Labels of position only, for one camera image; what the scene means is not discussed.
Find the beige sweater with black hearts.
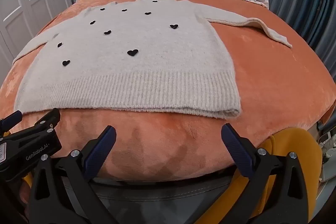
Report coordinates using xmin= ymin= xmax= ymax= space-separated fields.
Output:
xmin=12 ymin=0 xmax=293 ymax=119

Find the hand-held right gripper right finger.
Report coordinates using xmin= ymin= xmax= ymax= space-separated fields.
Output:
xmin=221 ymin=123 xmax=309 ymax=224

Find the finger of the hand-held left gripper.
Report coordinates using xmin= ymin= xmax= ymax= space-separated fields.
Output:
xmin=25 ymin=108 xmax=61 ymax=136
xmin=0 ymin=110 xmax=23 ymax=133

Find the grey cloth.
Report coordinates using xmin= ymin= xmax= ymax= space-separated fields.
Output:
xmin=63 ymin=174 xmax=237 ymax=224

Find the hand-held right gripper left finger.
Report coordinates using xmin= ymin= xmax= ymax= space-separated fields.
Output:
xmin=28 ymin=126 xmax=117 ymax=224

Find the orange plush blanket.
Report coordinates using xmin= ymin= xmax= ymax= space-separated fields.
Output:
xmin=0 ymin=0 xmax=336 ymax=182

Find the white plastic device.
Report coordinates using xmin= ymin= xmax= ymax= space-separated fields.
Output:
xmin=316 ymin=119 xmax=336 ymax=182

